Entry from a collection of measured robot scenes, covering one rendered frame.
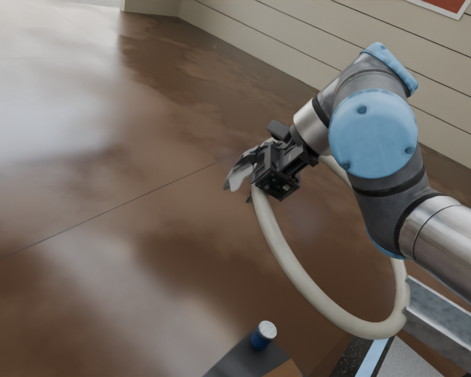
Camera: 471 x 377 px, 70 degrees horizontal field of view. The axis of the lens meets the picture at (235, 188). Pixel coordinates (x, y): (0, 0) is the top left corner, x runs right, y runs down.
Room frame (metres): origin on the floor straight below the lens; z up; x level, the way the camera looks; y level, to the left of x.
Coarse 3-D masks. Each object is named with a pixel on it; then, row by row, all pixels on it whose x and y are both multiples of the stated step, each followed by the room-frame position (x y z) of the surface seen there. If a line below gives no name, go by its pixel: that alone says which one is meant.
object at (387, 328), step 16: (320, 160) 0.84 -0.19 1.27; (256, 192) 0.52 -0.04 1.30; (256, 208) 0.49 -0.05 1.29; (272, 224) 0.47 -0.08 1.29; (272, 240) 0.45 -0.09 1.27; (288, 256) 0.43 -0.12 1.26; (288, 272) 0.42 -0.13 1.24; (304, 272) 0.42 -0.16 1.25; (400, 272) 0.65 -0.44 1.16; (304, 288) 0.40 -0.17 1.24; (400, 288) 0.60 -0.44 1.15; (320, 304) 0.40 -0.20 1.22; (336, 304) 0.41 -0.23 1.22; (400, 304) 0.55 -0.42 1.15; (336, 320) 0.39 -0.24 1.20; (352, 320) 0.41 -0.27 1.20; (384, 320) 0.48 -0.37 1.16; (400, 320) 0.49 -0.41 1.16; (368, 336) 0.41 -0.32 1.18; (384, 336) 0.43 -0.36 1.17
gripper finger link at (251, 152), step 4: (252, 148) 0.57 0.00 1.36; (256, 148) 0.56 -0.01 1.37; (260, 148) 0.57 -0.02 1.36; (244, 152) 0.57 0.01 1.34; (248, 152) 0.56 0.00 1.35; (252, 152) 0.56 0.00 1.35; (256, 152) 0.56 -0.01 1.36; (240, 156) 0.57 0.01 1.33; (244, 156) 0.55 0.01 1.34; (248, 156) 0.55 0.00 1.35; (252, 156) 0.55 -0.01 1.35; (240, 160) 0.56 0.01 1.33; (244, 160) 0.56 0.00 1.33; (248, 160) 0.56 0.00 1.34; (252, 160) 0.56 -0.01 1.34; (236, 164) 0.57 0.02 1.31; (240, 164) 0.56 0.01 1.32; (244, 164) 0.56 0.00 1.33; (252, 164) 0.56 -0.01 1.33; (236, 168) 0.56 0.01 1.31
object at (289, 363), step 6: (288, 360) 1.09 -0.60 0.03; (282, 366) 1.04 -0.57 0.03; (288, 366) 1.05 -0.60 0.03; (294, 366) 1.07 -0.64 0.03; (270, 372) 0.98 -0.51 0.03; (276, 372) 1.00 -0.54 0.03; (282, 372) 1.01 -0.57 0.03; (288, 372) 1.02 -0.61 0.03; (294, 372) 1.03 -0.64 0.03; (300, 372) 1.05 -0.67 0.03
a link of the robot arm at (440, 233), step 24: (360, 192) 0.39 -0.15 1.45; (384, 192) 0.37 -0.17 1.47; (408, 192) 0.37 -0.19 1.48; (432, 192) 0.38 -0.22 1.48; (384, 216) 0.37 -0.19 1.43; (408, 216) 0.35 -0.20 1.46; (432, 216) 0.33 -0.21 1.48; (456, 216) 0.33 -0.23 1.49; (384, 240) 0.37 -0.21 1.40; (408, 240) 0.33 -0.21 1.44; (432, 240) 0.31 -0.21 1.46; (456, 240) 0.30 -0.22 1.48; (432, 264) 0.30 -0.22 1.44; (456, 264) 0.28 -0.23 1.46; (456, 288) 0.27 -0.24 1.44
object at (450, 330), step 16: (416, 288) 0.62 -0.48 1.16; (416, 304) 0.60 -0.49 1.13; (432, 304) 0.60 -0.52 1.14; (448, 304) 0.60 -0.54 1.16; (416, 320) 0.51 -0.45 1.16; (432, 320) 0.57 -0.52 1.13; (448, 320) 0.59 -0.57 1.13; (464, 320) 0.58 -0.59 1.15; (416, 336) 0.51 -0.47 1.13; (432, 336) 0.50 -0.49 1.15; (448, 336) 0.50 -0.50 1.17; (464, 336) 0.56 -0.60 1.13; (448, 352) 0.49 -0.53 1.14; (464, 352) 0.48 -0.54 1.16; (464, 368) 0.48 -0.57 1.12
